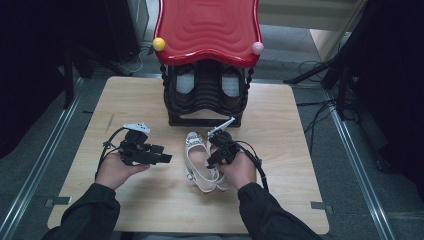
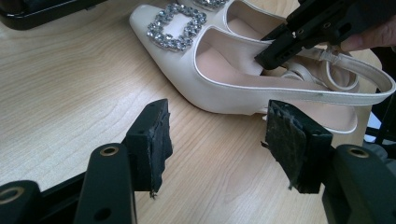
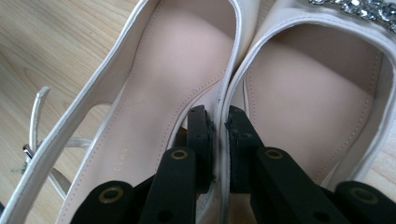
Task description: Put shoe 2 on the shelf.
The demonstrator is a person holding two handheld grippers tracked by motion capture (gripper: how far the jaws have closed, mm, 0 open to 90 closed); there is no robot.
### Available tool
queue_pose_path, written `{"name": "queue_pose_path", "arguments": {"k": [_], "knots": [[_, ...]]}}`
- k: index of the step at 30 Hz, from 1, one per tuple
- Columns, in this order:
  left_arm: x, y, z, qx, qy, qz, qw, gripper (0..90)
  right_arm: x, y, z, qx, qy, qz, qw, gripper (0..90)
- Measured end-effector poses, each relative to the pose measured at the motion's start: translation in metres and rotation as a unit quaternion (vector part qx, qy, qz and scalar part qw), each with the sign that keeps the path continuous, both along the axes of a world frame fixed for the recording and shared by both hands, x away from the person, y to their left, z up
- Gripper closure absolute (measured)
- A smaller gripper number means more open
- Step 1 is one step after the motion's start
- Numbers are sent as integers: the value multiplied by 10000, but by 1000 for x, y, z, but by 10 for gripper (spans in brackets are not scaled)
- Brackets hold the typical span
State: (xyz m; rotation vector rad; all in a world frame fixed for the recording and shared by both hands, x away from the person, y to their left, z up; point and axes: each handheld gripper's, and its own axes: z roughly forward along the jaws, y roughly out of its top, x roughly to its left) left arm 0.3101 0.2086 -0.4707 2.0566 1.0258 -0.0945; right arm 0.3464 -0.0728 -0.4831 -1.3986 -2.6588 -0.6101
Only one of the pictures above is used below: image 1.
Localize black tripod stand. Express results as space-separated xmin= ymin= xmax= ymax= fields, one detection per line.
xmin=283 ymin=0 xmax=378 ymax=121

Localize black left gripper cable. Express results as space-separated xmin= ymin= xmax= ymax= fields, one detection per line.
xmin=94 ymin=126 xmax=129 ymax=181

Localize white floor cable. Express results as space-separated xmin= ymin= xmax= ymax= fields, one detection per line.
xmin=116 ymin=46 xmax=151 ymax=76

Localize black floor cables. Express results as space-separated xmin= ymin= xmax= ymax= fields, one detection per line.
xmin=295 ymin=59 xmax=338 ymax=154

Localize grey floor bracket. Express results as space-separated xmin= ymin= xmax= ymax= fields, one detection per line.
xmin=310 ymin=201 xmax=334 ymax=214
xmin=44 ymin=196 xmax=72 ymax=208

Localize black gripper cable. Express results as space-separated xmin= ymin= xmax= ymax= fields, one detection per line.
xmin=94 ymin=126 xmax=129 ymax=181
xmin=234 ymin=139 xmax=270 ymax=194

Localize metal floor rail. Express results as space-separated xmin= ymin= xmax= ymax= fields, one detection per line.
xmin=321 ymin=88 xmax=398 ymax=240
xmin=0 ymin=76 xmax=84 ymax=240

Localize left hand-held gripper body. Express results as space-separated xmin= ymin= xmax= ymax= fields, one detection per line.
xmin=119 ymin=121 xmax=165 ymax=167

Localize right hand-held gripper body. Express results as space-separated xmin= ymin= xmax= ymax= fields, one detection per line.
xmin=206 ymin=116 xmax=242 ymax=163

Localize red and black shoe rack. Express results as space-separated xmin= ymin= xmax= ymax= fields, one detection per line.
xmin=152 ymin=0 xmax=265 ymax=128

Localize light wooden board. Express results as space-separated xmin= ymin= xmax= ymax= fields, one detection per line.
xmin=309 ymin=28 xmax=348 ymax=62

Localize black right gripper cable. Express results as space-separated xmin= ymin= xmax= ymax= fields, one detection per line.
xmin=234 ymin=139 xmax=270 ymax=194

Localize black leather shoe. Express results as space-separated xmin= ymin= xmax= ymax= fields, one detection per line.
xmin=169 ymin=63 xmax=201 ymax=111
xmin=218 ymin=64 xmax=248 ymax=111

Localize person's left hand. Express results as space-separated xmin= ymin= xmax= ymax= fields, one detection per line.
xmin=94 ymin=152 xmax=151 ymax=191

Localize dark curtain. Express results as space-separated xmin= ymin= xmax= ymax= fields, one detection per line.
xmin=0 ymin=0 xmax=141 ymax=158
xmin=346 ymin=0 xmax=424 ymax=198

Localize person's right hand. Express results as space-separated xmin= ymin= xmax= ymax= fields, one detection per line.
xmin=218 ymin=151 xmax=258 ymax=192

